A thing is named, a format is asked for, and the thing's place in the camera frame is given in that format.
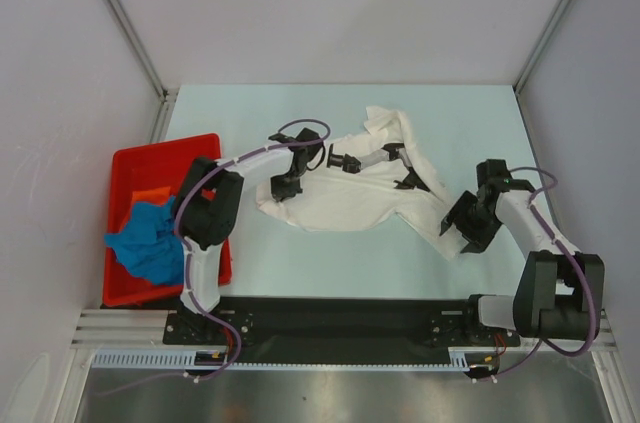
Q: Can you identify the red plastic bin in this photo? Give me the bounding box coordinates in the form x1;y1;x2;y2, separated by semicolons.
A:
102;133;221;307

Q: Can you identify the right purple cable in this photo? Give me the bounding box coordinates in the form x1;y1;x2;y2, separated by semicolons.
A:
472;166;599;384

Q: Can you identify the purple cable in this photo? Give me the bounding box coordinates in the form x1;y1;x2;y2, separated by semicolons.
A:
472;166;599;384
172;118;332;384

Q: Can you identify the aluminium frame rail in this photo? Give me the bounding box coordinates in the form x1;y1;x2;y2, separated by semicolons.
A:
72;309;169;348

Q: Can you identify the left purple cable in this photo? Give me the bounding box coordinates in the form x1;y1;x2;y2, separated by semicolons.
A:
172;118;332;384

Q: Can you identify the white t shirt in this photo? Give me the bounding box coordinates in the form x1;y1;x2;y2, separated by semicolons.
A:
255;106;466;260

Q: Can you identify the white slotted cable duct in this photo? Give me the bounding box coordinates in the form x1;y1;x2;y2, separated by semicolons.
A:
90;347;497;374

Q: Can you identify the blue t shirt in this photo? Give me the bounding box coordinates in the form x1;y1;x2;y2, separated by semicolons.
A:
104;196;184;286

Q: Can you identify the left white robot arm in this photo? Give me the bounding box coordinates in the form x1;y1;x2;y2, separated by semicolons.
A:
172;127;330;343

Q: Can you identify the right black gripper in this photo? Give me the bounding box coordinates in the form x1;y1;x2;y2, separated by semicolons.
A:
439;189;501;253

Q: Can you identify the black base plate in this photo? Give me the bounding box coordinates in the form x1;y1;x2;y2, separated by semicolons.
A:
163;296;520;363

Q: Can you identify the orange t shirt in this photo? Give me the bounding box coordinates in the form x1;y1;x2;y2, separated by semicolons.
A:
130;186;171;206

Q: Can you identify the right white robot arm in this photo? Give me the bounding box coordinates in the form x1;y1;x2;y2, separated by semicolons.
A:
440;159;605;351

